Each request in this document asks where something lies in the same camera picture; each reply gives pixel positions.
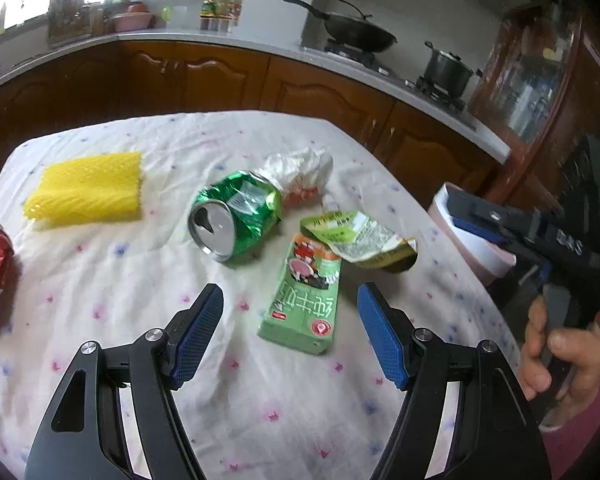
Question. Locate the person's right forearm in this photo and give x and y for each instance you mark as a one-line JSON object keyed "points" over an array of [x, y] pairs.
{"points": [[585, 440]]}

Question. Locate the black wok with lid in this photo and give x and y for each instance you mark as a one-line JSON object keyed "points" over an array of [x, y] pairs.
{"points": [[360, 35]]}

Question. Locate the grey kitchen countertop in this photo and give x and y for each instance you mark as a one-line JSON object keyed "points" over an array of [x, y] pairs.
{"points": [[260, 42]]}

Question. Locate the yellow drink bottle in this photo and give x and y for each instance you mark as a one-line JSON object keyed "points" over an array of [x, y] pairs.
{"points": [[209, 6]]}

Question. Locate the brown utensil holder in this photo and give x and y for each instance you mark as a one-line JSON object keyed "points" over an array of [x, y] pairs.
{"points": [[98, 20]]}

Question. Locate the green snack wrapper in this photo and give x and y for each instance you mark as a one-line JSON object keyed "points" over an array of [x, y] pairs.
{"points": [[360, 240]]}

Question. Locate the spice jar set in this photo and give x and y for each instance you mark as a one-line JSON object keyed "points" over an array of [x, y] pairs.
{"points": [[220, 22]]}

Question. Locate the glass door cabinet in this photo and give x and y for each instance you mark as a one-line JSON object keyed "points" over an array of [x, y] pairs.
{"points": [[530, 85]]}

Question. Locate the person's right hand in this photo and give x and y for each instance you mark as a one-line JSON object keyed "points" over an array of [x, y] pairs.
{"points": [[570, 360]]}

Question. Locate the green cup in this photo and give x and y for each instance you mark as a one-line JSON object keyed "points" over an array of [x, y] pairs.
{"points": [[166, 13]]}

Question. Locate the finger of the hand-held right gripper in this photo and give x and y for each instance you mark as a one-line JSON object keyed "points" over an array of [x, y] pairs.
{"points": [[485, 212], [480, 230]]}

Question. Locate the pink bin with white rim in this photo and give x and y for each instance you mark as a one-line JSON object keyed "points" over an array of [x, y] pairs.
{"points": [[482, 260]]}

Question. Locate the white floral tablecloth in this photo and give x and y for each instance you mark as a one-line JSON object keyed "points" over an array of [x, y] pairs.
{"points": [[130, 270]]}

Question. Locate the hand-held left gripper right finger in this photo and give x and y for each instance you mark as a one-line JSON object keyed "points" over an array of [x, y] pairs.
{"points": [[380, 340]]}

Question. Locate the dark steel pot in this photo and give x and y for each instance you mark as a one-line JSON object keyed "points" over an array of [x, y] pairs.
{"points": [[447, 72]]}

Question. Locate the pink basin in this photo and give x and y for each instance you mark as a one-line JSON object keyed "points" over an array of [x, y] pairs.
{"points": [[132, 21]]}

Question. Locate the yellow dish soap bottle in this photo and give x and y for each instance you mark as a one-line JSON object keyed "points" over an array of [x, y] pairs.
{"points": [[2, 19]]}

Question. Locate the wooden board rack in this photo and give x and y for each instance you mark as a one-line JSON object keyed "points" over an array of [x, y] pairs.
{"points": [[67, 15]]}

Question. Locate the dark sauce bottle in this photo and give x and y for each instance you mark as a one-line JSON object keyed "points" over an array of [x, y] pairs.
{"points": [[236, 5]]}

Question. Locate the brown wooden base cabinets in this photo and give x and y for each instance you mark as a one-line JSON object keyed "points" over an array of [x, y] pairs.
{"points": [[205, 75]]}

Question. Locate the crushed green can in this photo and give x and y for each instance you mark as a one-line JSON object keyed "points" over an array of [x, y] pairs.
{"points": [[245, 200]]}

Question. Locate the crumpled white plastic bag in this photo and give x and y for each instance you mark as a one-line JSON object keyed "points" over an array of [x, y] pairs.
{"points": [[300, 165]]}

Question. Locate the green milk carton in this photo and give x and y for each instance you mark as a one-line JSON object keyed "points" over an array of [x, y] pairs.
{"points": [[300, 310]]}

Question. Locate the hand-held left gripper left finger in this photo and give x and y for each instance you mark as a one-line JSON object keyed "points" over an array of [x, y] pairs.
{"points": [[195, 340]]}

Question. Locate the gas stove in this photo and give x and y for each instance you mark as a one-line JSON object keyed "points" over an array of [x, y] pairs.
{"points": [[380, 62]]}

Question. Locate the yellow foam net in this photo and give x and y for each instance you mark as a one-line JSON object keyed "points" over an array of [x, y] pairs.
{"points": [[85, 190]]}

